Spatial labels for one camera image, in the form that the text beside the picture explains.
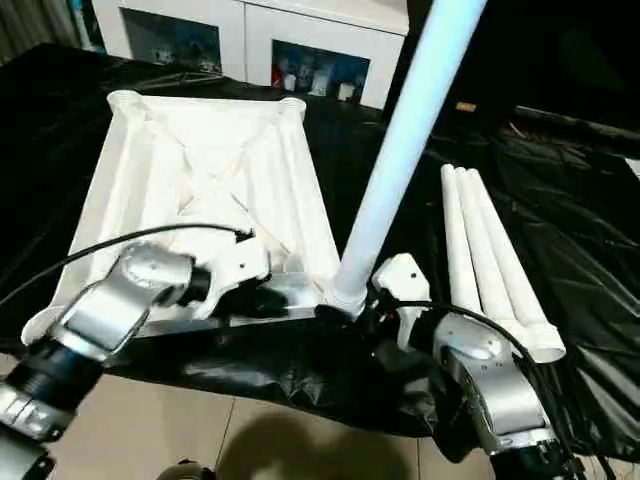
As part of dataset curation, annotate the white plastic table leg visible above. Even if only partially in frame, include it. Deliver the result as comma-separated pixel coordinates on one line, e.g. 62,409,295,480
464,168,567,365
324,0,490,319
452,167,524,329
439,164,484,314

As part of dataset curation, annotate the white plastic table top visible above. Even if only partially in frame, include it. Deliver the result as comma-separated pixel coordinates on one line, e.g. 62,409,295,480
22,89,347,346

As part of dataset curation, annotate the dark robot foot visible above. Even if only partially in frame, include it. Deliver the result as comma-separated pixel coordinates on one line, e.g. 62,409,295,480
159,459,216,480

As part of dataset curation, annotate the black mat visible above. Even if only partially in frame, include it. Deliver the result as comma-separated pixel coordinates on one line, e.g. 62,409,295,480
0,42,640,464

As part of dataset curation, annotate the white cabinet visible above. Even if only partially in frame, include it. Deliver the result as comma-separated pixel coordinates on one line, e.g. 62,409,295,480
92,0,409,110

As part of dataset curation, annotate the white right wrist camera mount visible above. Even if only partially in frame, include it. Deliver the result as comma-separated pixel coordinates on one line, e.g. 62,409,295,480
372,253,433,352

